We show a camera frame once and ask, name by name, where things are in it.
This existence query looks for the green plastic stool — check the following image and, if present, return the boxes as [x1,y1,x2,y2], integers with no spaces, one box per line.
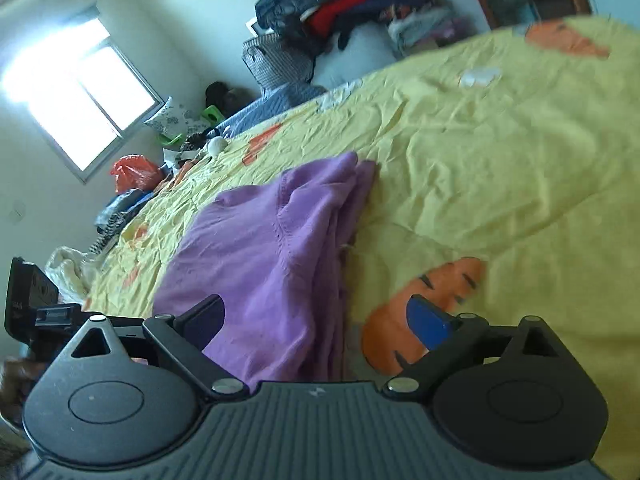
[157,104,224,149]

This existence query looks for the striped dark clothes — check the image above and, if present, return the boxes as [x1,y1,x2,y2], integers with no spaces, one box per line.
[94,189,153,257]

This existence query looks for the yellow printed bedsheet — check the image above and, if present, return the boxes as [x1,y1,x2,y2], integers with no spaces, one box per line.
[82,14,640,480]

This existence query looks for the white crumpled cloth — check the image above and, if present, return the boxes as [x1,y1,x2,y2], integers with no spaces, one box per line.
[44,246,102,307]

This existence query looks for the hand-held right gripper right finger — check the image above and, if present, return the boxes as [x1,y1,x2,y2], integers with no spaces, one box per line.
[382,296,562,401]

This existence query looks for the white floral pillow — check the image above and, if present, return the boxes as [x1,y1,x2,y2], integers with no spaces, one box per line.
[144,96,195,135]

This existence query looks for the orange plastic bag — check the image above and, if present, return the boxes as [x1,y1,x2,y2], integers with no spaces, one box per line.
[110,154,165,195]

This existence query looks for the black bag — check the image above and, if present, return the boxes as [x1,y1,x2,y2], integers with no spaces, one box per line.
[205,81,242,111]

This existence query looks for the purple sweater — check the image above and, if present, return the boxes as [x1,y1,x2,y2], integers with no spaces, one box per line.
[152,151,379,392]

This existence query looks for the large white sack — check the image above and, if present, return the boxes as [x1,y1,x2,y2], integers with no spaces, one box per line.
[311,24,402,90]

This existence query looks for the checkered bag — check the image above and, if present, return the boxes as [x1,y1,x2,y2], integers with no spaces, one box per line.
[242,32,317,92]

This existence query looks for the window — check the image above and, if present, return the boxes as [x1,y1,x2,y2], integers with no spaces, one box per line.
[1,10,167,183]

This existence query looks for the blue quilted blanket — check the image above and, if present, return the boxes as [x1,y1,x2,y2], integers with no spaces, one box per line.
[215,81,328,137]

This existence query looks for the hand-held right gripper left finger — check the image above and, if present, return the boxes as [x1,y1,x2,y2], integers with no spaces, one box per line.
[70,294,249,401]

